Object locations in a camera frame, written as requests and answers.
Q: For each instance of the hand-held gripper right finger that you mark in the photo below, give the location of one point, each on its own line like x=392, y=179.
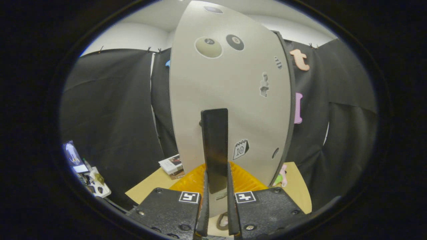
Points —
x=267, y=210

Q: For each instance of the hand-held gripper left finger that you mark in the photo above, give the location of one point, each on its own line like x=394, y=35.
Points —
x=166, y=210

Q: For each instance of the brown felt shoe with bow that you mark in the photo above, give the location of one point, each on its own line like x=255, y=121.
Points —
x=221, y=224

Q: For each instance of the dark grey shoe cabinet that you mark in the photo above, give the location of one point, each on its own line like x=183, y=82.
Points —
x=291, y=100

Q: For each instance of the brown book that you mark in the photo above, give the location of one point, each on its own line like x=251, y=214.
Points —
x=178, y=175

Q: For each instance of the pink and green plush toy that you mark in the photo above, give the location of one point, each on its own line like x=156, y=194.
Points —
x=283, y=176

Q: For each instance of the white book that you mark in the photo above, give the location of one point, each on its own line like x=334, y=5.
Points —
x=170, y=163

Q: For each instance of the cluttered white side table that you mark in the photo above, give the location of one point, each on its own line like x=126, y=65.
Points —
x=98, y=185

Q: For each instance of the black backdrop cloth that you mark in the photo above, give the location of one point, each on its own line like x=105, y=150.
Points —
x=110, y=110

